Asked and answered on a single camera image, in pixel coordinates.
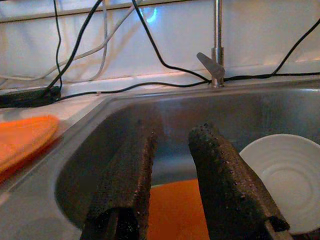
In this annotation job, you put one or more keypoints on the orange plastic plate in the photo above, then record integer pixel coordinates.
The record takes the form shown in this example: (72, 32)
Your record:
(22, 137)

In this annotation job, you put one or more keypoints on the orange plastic bowl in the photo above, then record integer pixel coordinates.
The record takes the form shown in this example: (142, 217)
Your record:
(175, 212)

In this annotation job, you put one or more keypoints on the slim steel faucet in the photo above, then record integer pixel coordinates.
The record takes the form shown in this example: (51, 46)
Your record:
(217, 37)

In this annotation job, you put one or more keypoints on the translucent white bowl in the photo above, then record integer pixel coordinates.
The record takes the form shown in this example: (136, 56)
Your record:
(287, 175)

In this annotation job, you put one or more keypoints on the black power adapter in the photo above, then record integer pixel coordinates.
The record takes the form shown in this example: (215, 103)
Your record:
(25, 98)

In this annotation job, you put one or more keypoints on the stainless steel sink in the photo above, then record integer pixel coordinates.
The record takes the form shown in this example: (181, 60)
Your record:
(250, 110)

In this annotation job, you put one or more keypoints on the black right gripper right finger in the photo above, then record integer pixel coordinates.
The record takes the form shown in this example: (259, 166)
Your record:
(225, 190)

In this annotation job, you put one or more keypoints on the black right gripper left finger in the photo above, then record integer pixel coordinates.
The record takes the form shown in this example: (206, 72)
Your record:
(125, 195)

